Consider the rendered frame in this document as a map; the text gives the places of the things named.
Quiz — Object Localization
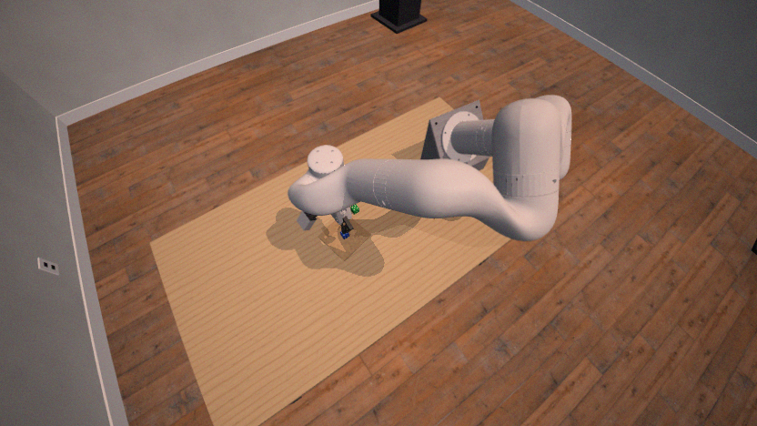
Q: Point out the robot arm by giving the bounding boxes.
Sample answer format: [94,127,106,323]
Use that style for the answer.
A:
[288,95,571,241]

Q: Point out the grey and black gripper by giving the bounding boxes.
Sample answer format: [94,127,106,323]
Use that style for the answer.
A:
[330,207,353,234]

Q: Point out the brown mat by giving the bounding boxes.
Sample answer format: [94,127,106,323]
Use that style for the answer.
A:
[318,218,371,261]

